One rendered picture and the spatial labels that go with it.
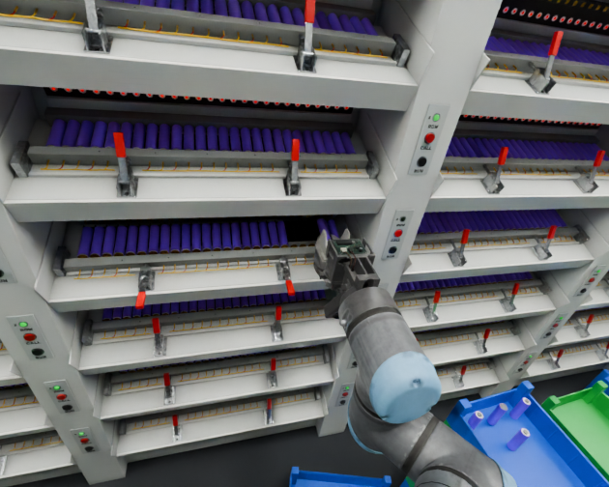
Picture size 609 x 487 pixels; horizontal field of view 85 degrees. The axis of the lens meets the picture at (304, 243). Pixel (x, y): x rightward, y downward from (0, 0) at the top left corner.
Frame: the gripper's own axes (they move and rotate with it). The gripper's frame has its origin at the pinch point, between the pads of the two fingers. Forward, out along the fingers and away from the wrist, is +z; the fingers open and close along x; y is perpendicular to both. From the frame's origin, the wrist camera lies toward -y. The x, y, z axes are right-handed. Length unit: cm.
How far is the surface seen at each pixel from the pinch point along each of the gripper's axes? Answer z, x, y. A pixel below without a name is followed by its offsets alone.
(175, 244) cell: 3.8, 30.7, -2.4
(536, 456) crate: -37, -41, -31
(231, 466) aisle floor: -9, 20, -80
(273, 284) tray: -4.2, 11.7, -7.4
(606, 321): 1, -121, -44
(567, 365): -3, -114, -65
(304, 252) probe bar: 0.5, 4.3, -3.1
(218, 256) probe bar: 0.5, 22.3, -3.2
